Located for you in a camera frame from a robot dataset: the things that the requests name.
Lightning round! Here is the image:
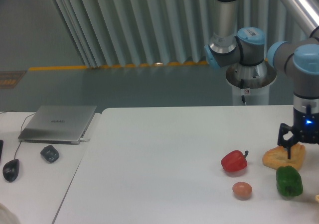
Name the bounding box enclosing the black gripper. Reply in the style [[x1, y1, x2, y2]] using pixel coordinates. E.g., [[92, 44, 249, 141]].
[[277, 105, 319, 159]]

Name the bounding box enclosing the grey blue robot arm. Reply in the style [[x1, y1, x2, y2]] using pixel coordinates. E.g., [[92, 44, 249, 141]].
[[205, 0, 319, 152]]

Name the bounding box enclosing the red bell pepper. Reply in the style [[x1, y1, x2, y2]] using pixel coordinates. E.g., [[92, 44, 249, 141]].
[[221, 150, 249, 172]]

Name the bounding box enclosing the golden bread pastry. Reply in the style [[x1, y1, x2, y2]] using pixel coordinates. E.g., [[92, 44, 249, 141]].
[[262, 143, 306, 171]]

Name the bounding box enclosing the silver closed laptop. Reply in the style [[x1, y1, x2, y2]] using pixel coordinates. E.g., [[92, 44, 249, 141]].
[[18, 106, 96, 144]]

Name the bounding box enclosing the black device at edge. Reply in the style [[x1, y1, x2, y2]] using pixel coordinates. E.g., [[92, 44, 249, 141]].
[[0, 140, 4, 162]]

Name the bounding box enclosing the black computer mouse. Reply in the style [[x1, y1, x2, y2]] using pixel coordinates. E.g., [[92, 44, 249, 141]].
[[2, 159, 20, 183]]

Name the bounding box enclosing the green bell pepper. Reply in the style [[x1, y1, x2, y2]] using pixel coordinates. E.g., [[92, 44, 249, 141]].
[[276, 166, 303, 197]]

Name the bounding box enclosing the white cloth corner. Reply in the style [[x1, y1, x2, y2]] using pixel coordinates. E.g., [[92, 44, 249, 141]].
[[0, 204, 20, 224]]

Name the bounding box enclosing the black mouse cable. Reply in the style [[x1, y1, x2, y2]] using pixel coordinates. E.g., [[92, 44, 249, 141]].
[[0, 111, 37, 160]]

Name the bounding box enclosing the black pedestal cable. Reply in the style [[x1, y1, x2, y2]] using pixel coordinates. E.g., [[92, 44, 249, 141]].
[[239, 79, 248, 106]]

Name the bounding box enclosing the black power adapter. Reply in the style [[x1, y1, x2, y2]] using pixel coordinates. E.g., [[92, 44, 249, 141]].
[[40, 145, 59, 163]]

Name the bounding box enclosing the brown egg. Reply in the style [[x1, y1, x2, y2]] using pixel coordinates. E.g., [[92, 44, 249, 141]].
[[232, 182, 252, 199]]

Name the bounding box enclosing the folding partition screen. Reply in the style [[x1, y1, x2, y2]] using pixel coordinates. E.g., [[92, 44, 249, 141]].
[[53, 0, 319, 68]]

